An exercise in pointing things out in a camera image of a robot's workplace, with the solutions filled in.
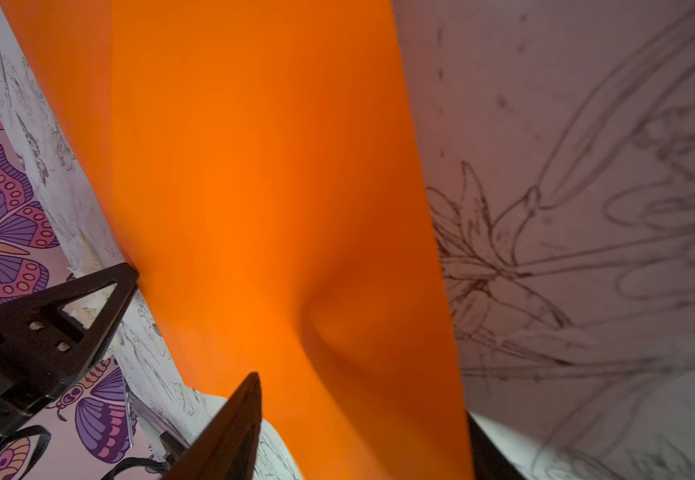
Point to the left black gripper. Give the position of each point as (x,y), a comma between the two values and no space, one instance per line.
(44,350)

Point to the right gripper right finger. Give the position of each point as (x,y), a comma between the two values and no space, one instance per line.
(488,462)

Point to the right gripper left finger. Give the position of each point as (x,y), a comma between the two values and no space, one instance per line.
(227,448)

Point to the orange wrapping paper sheet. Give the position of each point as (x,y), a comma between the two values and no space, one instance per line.
(257,163)

